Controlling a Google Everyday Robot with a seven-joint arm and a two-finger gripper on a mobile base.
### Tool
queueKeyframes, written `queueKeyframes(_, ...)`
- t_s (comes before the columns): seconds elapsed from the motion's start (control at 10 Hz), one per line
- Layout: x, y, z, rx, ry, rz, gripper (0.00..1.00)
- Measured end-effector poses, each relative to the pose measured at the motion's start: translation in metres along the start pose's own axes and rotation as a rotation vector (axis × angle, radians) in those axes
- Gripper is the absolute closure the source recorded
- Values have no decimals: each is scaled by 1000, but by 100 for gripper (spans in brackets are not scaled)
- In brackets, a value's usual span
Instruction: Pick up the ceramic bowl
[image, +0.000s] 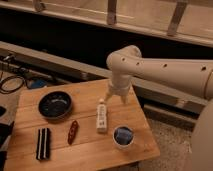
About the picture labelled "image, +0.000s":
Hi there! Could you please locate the black cable loop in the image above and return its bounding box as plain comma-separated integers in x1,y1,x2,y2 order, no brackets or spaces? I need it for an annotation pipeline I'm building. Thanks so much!
0,74,26,95

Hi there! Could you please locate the white cup with blue cloth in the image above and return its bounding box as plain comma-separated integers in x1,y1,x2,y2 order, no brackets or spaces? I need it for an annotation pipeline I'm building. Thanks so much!
112,125,134,149

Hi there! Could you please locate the red oblong object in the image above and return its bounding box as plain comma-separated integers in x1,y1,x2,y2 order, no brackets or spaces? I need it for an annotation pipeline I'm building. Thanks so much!
68,120,79,144

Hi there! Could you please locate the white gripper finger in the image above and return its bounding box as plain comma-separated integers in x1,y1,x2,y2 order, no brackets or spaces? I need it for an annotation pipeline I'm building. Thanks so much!
121,95,128,104
104,92,112,102

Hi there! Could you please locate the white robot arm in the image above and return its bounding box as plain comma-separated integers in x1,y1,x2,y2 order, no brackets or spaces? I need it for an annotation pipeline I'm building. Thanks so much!
105,45,213,171

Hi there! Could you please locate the white glue bottle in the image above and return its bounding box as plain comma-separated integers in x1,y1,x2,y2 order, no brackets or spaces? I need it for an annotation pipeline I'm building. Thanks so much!
96,99,107,133

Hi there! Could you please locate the black object at left edge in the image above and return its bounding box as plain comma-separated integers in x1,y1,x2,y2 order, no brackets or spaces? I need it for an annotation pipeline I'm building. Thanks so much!
0,105,15,171

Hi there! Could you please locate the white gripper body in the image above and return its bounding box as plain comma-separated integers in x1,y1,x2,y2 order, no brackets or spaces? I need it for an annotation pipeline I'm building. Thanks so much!
108,73,131,96

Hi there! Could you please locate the black and white striped block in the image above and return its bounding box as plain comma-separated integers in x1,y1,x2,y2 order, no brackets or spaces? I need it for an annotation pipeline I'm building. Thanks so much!
36,128,51,160

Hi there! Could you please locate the blue object on floor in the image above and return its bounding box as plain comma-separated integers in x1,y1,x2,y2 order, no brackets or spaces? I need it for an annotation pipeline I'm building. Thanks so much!
28,79,46,89

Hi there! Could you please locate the wooden table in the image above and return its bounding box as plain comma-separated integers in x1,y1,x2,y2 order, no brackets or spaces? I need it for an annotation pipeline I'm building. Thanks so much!
4,80,160,171

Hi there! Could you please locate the dark ceramic bowl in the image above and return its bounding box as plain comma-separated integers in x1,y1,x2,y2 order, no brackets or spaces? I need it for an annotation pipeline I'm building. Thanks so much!
38,91,72,120

